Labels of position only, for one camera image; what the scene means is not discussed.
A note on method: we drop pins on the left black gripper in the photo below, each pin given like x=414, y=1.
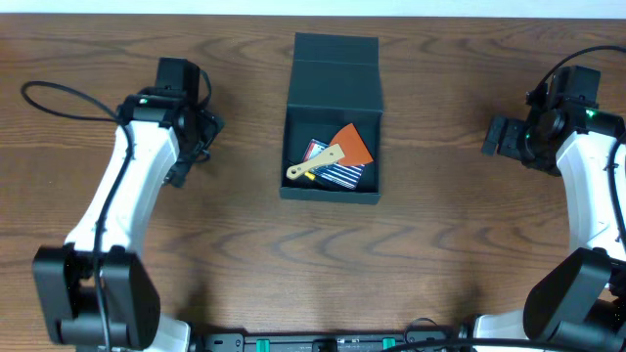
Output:
x=204, y=135

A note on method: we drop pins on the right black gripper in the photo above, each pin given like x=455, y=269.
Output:
x=510, y=143

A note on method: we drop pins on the small yellow black screwdriver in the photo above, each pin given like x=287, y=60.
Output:
x=313, y=177

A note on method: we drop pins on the orange scraper wooden handle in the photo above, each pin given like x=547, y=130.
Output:
x=347, y=148

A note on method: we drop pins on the blue precision screwdriver set case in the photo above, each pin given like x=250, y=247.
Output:
x=346, y=177

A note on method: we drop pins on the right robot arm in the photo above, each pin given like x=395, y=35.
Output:
x=581, y=303

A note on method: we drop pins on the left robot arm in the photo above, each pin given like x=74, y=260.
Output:
x=94, y=290

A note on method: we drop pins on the dark green open box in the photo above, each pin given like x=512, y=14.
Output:
x=335, y=81

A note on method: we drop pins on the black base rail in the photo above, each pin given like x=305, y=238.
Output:
x=421, y=329

